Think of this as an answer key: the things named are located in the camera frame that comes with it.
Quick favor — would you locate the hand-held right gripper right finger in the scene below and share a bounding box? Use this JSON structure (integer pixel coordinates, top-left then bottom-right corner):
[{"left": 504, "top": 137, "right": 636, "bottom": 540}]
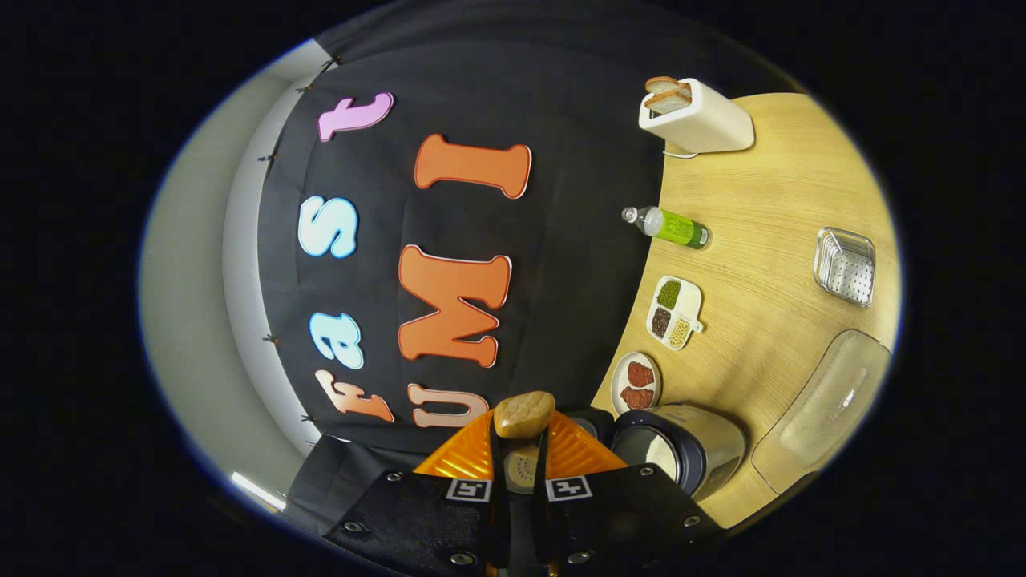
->
[{"left": 533, "top": 410, "right": 726, "bottom": 576}]

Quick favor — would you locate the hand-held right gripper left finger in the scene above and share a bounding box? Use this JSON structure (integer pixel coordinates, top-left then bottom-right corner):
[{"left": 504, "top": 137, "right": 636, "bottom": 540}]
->
[{"left": 321, "top": 409, "right": 510, "bottom": 576}]

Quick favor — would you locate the dark grey rice cooker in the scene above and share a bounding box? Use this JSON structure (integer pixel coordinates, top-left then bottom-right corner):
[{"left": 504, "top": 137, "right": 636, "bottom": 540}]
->
[{"left": 561, "top": 403, "right": 748, "bottom": 502}]

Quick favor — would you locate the wooden spoon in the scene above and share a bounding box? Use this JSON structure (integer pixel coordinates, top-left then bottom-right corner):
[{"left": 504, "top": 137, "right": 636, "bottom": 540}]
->
[{"left": 493, "top": 390, "right": 556, "bottom": 494}]

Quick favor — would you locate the clear container of rice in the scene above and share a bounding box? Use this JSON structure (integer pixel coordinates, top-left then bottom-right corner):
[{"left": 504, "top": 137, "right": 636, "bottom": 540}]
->
[{"left": 751, "top": 329, "right": 892, "bottom": 495}]

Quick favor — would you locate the metal wire chopstick holder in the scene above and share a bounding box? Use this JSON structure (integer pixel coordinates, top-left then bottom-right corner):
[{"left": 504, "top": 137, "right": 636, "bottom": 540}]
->
[{"left": 814, "top": 227, "right": 876, "bottom": 309}]

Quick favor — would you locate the round white plate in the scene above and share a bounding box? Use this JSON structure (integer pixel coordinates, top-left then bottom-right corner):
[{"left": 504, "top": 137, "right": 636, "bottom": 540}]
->
[{"left": 611, "top": 351, "right": 663, "bottom": 416}]

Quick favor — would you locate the ceiling light panel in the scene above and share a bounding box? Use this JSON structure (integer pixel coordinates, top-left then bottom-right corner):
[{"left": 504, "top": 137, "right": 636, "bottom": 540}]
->
[{"left": 231, "top": 471, "right": 287, "bottom": 511}]

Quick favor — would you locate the white divided dish of beans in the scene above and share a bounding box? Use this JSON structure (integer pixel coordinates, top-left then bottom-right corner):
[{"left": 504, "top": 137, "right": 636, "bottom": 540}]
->
[{"left": 646, "top": 276, "right": 706, "bottom": 352}]

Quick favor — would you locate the green label plastic bottle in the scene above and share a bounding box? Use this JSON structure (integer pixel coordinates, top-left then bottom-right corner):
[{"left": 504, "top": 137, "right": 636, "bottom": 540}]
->
[{"left": 622, "top": 205, "right": 711, "bottom": 251}]

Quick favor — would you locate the white toaster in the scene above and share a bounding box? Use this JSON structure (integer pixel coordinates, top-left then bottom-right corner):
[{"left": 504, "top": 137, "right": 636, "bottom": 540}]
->
[{"left": 638, "top": 78, "right": 756, "bottom": 155}]

